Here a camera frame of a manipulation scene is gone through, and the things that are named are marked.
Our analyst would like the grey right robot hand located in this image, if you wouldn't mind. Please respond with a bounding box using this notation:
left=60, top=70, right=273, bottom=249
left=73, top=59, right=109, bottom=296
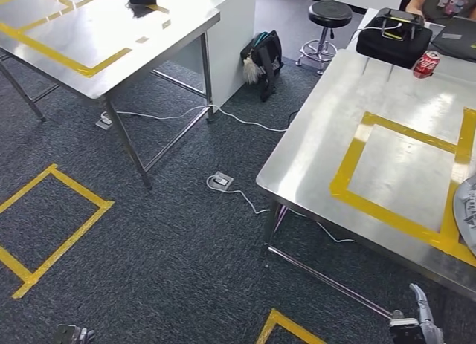
left=409, top=282, right=445, bottom=344

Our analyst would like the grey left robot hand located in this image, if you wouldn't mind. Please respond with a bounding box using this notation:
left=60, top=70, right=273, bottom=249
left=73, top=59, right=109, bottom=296
left=76, top=328, right=97, bottom=344

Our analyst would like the grey plastic wheel hubcap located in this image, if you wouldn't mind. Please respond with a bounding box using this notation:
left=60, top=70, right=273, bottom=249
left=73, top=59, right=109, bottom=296
left=453, top=174, right=476, bottom=258

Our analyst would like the yellow tape square on workbench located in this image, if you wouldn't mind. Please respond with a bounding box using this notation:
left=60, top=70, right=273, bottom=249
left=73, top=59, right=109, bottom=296
left=329, top=111, right=476, bottom=268

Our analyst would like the steel workbench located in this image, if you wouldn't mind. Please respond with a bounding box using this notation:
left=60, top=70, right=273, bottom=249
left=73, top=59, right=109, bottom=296
left=255, top=48, right=476, bottom=323

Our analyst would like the yellow floor tape marking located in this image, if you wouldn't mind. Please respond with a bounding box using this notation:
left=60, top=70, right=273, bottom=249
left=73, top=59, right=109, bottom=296
left=0, top=163, right=115, bottom=301

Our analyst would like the metal floor socket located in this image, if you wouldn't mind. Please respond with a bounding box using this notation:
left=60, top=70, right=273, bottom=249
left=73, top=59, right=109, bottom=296
left=206, top=170, right=234, bottom=194
left=95, top=111, right=113, bottom=131

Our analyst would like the red cola can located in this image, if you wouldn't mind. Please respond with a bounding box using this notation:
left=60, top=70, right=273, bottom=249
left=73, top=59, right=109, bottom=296
left=413, top=50, right=441, bottom=80

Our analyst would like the black carrying case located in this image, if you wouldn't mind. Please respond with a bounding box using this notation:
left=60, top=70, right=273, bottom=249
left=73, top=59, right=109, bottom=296
left=355, top=7, right=434, bottom=70

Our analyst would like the steel table with yellow tape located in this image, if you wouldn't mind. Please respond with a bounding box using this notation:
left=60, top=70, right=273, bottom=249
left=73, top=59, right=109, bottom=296
left=0, top=0, right=221, bottom=190

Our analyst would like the grey laptop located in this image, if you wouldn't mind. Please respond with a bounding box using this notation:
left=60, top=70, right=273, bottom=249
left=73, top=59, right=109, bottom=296
left=433, top=16, right=476, bottom=63

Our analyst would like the black remote controller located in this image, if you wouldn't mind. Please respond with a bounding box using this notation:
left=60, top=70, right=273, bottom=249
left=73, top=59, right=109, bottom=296
left=376, top=7, right=425, bottom=42

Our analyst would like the white fur pompom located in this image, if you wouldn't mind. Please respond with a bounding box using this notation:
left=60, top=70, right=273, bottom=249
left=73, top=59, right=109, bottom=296
left=243, top=56, right=263, bottom=85

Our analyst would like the black round stool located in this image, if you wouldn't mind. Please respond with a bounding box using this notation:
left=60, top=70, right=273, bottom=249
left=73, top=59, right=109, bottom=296
left=295, top=0, right=353, bottom=76

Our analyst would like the black bag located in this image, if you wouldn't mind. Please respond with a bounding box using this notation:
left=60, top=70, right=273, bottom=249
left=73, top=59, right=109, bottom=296
left=240, top=30, right=284, bottom=103

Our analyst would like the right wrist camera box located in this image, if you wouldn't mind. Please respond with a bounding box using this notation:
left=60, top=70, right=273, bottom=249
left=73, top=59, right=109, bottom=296
left=389, top=309, right=425, bottom=344

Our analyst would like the white power cable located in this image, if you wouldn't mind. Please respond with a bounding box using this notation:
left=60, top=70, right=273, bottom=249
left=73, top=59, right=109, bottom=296
left=206, top=174, right=356, bottom=244
left=100, top=104, right=289, bottom=134

